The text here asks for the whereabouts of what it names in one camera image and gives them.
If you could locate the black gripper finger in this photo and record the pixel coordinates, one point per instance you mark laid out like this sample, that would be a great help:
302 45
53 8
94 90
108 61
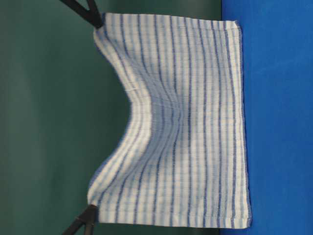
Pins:
89 219
92 14

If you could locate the green backdrop board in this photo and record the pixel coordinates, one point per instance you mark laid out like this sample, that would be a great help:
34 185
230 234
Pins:
62 113

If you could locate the blue striped white towel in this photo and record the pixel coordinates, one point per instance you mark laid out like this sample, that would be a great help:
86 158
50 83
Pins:
182 161

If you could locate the blue table cloth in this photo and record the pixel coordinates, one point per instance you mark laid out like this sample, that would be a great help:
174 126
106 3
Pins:
278 94

